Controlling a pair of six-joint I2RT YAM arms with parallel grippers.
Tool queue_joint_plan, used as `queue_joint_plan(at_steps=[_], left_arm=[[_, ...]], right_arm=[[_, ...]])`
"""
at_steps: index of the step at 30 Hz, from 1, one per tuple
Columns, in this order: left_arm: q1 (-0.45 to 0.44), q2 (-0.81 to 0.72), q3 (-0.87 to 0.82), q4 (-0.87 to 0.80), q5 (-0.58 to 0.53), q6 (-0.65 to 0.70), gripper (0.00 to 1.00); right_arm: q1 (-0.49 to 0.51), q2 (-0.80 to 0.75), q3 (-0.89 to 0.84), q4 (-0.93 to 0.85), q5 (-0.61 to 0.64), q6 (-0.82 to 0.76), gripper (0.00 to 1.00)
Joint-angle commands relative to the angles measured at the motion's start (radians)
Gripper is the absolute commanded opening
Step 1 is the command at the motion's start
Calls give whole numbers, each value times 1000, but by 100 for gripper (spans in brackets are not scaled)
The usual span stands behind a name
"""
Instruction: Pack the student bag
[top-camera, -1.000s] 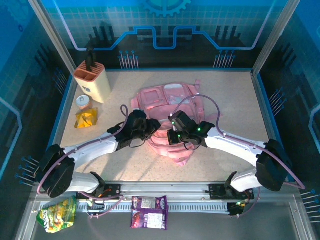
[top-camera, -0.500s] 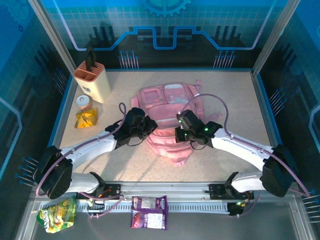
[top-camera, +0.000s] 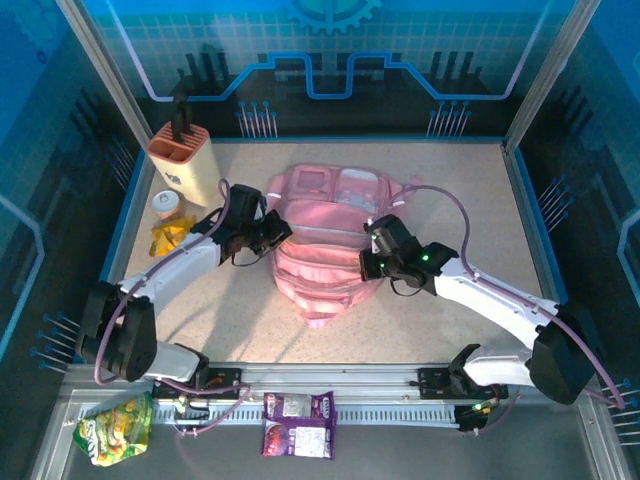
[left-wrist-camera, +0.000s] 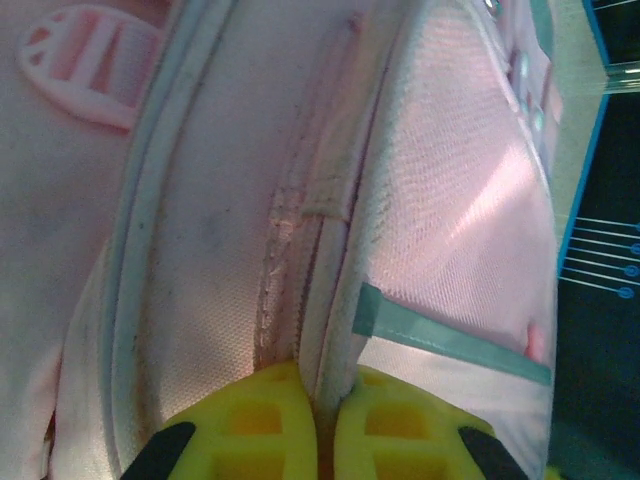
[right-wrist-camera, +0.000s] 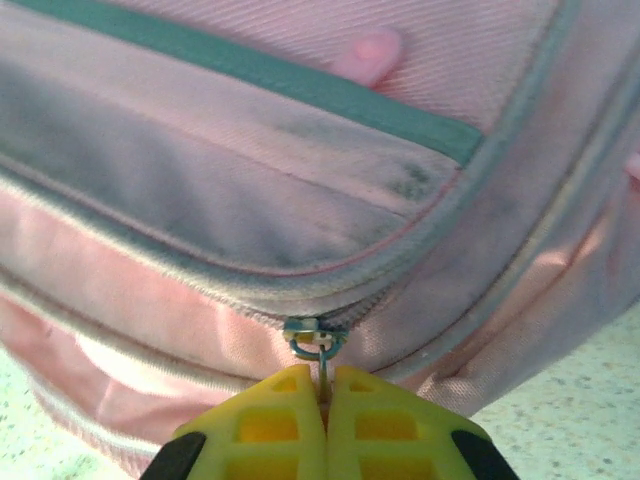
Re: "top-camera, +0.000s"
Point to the pink student backpack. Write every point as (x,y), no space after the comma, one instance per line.
(320,235)

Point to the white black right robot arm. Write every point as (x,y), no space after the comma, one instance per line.
(485,300)

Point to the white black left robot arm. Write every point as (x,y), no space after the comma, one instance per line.
(175,265)

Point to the yellow snack bag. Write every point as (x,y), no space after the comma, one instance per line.
(167,235)

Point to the green snack bag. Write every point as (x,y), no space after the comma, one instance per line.
(112,430)

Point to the beige knife block orange top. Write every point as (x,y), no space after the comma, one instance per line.
(192,175)

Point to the small can white lid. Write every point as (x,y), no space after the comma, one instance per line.
(167,202)

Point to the aluminium front beam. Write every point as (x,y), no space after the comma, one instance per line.
(330,375)

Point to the small black controller box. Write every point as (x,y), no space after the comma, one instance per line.
(472,417)

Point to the purple snack packet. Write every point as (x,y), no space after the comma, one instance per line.
(300,430)

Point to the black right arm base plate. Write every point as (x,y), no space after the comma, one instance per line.
(432,382)

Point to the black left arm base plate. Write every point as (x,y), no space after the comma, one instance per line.
(227,382)

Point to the aluminium frame post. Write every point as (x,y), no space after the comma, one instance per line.
(550,75)
(106,75)

